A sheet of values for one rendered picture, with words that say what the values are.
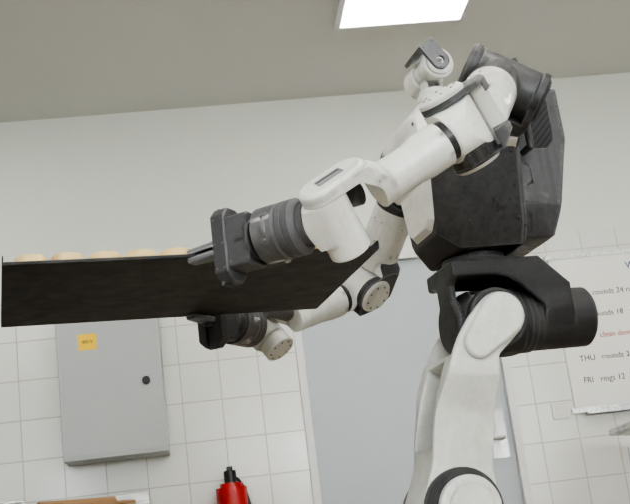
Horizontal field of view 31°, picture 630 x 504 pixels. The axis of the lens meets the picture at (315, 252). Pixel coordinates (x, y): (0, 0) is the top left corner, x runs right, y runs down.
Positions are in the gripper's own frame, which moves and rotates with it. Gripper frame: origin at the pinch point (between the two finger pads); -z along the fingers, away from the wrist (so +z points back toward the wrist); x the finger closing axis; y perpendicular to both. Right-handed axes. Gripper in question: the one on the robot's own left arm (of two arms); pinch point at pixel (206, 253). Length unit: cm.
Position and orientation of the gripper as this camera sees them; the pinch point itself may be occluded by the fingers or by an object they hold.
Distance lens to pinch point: 180.2
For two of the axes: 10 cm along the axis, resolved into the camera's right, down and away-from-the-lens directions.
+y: -5.0, -1.8, -8.5
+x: -1.2, -9.5, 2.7
